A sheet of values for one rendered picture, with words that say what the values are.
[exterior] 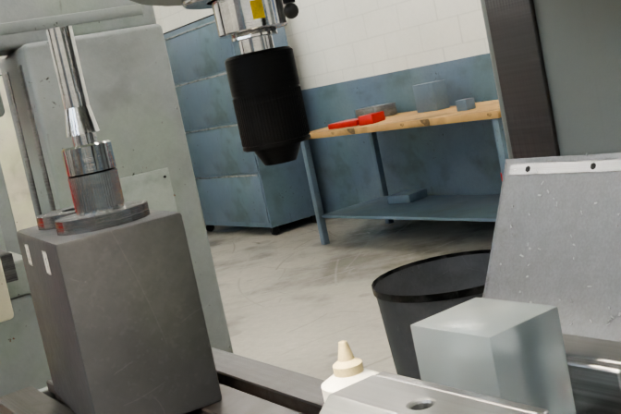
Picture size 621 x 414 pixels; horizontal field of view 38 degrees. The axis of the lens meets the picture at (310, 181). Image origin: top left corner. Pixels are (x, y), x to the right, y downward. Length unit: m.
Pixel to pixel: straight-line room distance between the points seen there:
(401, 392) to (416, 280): 2.37
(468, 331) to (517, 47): 0.51
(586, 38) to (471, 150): 5.80
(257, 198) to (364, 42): 1.69
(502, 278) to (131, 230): 0.37
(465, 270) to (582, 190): 2.01
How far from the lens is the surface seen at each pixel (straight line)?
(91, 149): 0.87
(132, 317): 0.85
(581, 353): 0.51
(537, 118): 0.94
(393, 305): 2.53
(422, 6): 6.84
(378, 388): 0.51
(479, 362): 0.47
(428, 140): 7.01
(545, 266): 0.91
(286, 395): 0.87
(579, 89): 0.90
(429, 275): 2.88
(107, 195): 0.87
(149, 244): 0.85
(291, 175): 8.03
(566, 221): 0.90
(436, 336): 0.49
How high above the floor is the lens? 1.24
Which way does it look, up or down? 6 degrees down
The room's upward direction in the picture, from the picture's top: 12 degrees counter-clockwise
